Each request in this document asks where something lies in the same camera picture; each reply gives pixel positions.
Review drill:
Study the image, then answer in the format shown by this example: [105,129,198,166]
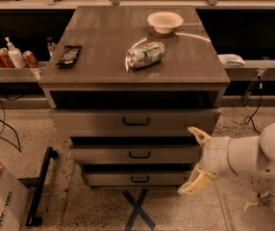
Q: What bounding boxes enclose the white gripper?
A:
[178,126,234,195]

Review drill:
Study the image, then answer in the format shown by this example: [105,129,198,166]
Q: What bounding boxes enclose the grey bottom drawer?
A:
[82,170,190,187]

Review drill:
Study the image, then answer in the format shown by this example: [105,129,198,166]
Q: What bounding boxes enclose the grey drawer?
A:
[82,170,190,187]
[69,145,201,164]
[51,109,220,138]

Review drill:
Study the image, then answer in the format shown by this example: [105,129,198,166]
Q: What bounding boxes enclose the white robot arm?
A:
[178,123,275,195]

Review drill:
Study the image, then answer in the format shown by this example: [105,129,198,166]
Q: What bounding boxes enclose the grey middle drawer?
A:
[69,145,201,164]

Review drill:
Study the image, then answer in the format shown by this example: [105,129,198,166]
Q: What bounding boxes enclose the grey top drawer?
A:
[51,109,220,138]

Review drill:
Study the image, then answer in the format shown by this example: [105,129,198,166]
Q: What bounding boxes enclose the grey drawer cabinet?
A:
[37,5,231,189]

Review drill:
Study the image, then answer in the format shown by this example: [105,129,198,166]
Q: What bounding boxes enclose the clear plastic bottle on floor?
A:
[258,181,275,203]

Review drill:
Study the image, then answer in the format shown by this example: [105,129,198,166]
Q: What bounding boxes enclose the white folded cloth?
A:
[218,54,245,67]

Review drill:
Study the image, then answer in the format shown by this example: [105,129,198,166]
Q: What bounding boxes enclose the grey low shelf right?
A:
[225,60,275,81]

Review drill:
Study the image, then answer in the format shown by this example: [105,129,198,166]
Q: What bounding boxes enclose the grey low shelf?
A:
[0,62,47,83]
[225,60,275,81]

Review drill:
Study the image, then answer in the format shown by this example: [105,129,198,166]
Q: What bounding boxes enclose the crushed silver soda can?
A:
[125,41,165,69]

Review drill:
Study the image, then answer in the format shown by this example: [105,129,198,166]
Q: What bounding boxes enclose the white paper bowl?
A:
[147,12,184,34]

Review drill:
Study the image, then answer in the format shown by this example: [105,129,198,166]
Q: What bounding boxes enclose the black snack bar packet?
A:
[56,45,82,68]

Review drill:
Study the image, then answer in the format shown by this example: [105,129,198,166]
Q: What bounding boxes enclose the black metal floor bar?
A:
[26,146,59,226]

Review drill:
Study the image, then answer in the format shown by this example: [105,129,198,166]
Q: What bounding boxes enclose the small glass bottle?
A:
[47,38,56,56]

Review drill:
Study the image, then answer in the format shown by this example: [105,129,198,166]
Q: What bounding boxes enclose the red soda can right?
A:
[23,50,38,67]

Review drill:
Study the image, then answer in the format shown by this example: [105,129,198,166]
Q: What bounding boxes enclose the cardboard box with print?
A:
[0,163,29,231]

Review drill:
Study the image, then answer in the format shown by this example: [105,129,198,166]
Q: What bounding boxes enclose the grey low shelf left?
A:
[0,62,47,83]

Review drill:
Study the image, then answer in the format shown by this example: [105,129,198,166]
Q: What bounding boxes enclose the red soda can middle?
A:
[0,47,13,67]

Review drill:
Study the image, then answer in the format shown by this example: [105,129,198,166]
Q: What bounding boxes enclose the black cable right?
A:
[243,75,264,135]

